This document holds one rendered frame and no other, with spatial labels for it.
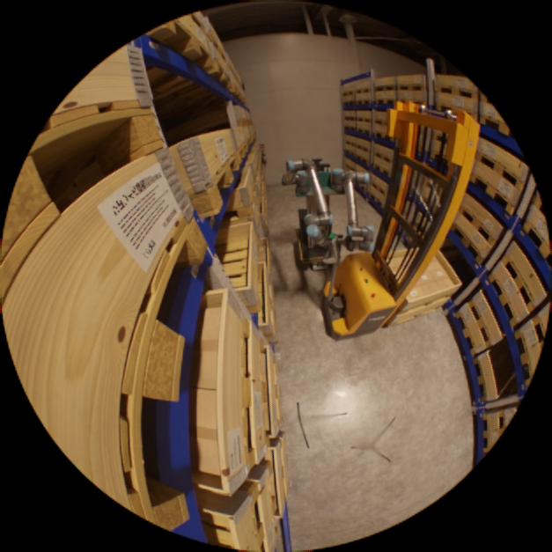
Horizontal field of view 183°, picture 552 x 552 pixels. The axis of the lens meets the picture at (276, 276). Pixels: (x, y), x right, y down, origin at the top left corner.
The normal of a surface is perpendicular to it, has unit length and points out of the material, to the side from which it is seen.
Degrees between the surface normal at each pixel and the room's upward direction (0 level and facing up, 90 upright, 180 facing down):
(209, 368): 0
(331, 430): 0
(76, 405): 90
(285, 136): 90
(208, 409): 0
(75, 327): 90
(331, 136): 90
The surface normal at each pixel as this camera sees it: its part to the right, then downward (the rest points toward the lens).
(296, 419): -0.15, -0.63
